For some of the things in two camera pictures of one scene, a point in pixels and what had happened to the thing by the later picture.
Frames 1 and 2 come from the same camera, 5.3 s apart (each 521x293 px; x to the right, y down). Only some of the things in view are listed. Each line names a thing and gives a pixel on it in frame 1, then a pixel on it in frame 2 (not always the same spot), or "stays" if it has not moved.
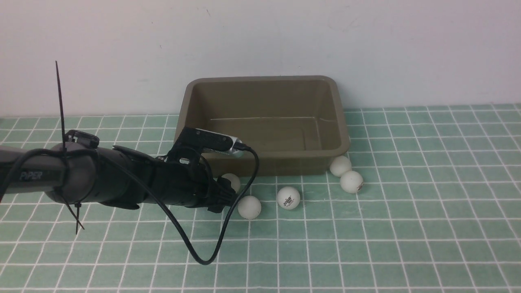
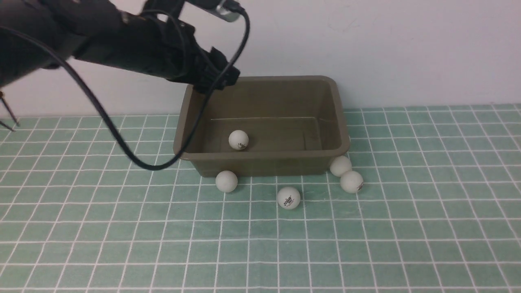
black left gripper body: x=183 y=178 to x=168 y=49
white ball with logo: x=288 y=197 stays
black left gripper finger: x=226 y=193 to x=217 y=74
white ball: x=351 y=182 stays
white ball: x=340 y=165 stays
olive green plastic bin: x=296 y=125 stays
